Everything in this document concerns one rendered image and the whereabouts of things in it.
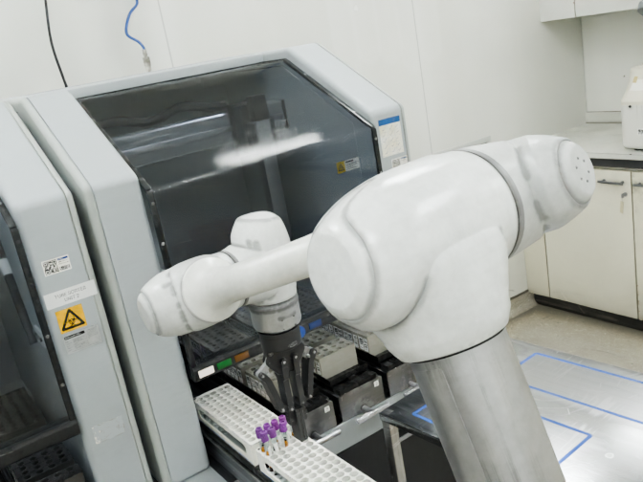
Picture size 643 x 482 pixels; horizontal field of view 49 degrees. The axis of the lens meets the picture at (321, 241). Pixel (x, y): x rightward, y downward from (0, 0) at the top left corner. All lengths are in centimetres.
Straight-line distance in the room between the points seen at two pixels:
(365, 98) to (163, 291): 91
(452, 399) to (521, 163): 25
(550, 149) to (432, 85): 270
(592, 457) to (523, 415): 75
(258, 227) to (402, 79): 219
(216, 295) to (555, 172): 54
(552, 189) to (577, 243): 303
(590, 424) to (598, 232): 221
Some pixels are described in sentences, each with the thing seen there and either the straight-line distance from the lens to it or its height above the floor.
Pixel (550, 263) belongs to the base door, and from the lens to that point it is 391.
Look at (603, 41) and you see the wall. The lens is 421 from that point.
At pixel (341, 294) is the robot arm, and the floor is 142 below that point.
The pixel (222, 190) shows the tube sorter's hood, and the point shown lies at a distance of 154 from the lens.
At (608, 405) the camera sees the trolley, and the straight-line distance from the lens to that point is 159.
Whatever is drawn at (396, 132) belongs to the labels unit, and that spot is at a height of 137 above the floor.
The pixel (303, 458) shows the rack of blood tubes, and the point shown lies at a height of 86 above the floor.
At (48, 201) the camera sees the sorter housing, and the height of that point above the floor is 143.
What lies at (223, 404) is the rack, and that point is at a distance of 169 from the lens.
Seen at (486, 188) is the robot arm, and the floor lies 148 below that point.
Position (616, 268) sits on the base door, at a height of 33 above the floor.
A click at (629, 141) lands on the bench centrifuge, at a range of 346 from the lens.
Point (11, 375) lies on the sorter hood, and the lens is 147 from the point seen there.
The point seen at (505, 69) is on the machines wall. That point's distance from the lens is 379.
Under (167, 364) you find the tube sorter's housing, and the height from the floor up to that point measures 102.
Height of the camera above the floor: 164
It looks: 16 degrees down
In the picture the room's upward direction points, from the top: 10 degrees counter-clockwise
